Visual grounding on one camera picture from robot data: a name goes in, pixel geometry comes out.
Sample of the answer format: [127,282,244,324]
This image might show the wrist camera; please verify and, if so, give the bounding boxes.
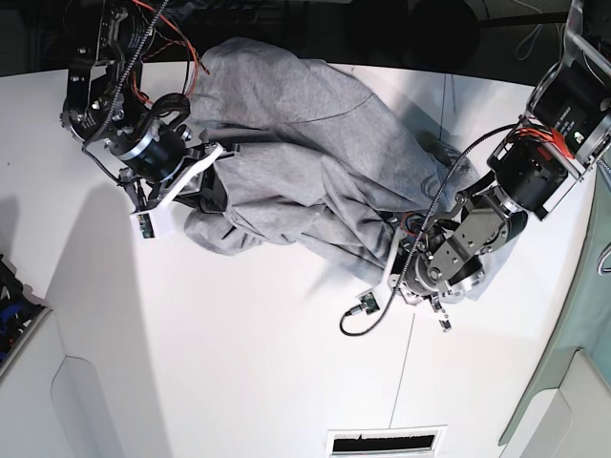
[130,208,176,240]
[355,292,380,315]

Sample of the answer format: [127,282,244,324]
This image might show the white plastic bin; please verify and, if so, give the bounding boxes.
[1,311,105,457]

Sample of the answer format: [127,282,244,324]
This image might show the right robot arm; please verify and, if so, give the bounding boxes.
[61,1,228,214]

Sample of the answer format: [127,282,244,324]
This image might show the blue and black cable bundle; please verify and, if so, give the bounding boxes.
[0,255,47,364]

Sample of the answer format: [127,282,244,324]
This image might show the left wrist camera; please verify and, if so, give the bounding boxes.
[355,292,380,315]

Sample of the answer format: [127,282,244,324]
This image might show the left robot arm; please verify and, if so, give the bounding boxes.
[361,1,610,330]

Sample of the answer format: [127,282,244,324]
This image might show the green plastic bin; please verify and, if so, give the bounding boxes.
[499,163,610,457]

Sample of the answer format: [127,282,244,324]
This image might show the black cable on floor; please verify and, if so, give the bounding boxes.
[515,21,545,61]

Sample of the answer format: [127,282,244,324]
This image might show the grey t-shirt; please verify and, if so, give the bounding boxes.
[183,37,519,302]

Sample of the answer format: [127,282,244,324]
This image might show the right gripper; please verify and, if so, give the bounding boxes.
[108,123,232,214]

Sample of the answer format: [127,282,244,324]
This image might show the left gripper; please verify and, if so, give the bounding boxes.
[379,225,452,332]

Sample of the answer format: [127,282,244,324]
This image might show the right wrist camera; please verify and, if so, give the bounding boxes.
[130,208,176,240]

